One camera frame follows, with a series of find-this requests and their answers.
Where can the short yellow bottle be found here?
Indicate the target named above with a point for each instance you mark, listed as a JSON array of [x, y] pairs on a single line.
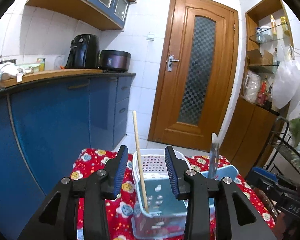
[[284, 24]]

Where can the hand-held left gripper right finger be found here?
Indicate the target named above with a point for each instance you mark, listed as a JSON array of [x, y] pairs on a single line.
[[171, 172]]

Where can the silver metal utensil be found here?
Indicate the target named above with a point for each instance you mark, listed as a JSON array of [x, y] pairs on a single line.
[[213, 155]]

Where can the white wall switch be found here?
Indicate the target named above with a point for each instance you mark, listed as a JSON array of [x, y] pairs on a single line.
[[150, 36]]

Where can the white cloth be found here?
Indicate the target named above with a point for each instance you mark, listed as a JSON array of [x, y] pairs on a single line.
[[6, 71]]

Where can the blue plastic utensil holder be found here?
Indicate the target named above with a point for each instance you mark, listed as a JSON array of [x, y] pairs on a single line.
[[162, 205]]

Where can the blue kitchen base cabinet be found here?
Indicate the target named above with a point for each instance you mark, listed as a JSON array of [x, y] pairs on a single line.
[[52, 120]]

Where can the wooden shelf cabinet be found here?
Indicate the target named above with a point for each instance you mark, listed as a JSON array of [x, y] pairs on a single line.
[[250, 135]]

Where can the white plastic bag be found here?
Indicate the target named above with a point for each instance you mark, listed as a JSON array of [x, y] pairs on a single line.
[[288, 82]]

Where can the dark rice cooker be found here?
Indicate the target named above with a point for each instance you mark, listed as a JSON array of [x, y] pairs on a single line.
[[115, 60]]

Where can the white plastic jar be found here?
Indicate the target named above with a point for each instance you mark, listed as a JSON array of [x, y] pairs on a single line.
[[266, 33]]

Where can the black air fryer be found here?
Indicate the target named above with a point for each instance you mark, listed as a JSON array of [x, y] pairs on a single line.
[[83, 52]]

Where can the long wooden chopstick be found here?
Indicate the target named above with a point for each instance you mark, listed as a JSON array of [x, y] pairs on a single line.
[[138, 152]]

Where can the brown wooden door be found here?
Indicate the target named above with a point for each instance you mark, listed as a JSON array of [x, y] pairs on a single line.
[[172, 80]]

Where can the glass jar blue lid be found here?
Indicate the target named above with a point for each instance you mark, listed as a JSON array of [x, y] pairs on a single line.
[[258, 35]]

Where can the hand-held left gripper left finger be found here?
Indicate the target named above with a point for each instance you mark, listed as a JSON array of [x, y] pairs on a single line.
[[120, 175]]

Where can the red sauce bottles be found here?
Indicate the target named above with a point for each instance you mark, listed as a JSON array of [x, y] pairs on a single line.
[[263, 95]]

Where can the clear bag of goods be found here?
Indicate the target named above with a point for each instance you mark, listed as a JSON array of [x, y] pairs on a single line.
[[252, 86]]

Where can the tall yellow bottle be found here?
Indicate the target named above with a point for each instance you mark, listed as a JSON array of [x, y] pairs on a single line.
[[273, 25]]

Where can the brown cardboard box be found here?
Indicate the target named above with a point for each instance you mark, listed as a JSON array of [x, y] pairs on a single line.
[[257, 58]]

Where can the blue wooden upper cabinet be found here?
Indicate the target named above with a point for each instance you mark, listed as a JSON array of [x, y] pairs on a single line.
[[65, 7]]

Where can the red floral tablecloth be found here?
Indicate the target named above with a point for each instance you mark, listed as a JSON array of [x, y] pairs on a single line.
[[95, 160]]

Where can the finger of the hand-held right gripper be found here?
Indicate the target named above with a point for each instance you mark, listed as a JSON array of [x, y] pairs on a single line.
[[261, 177]]

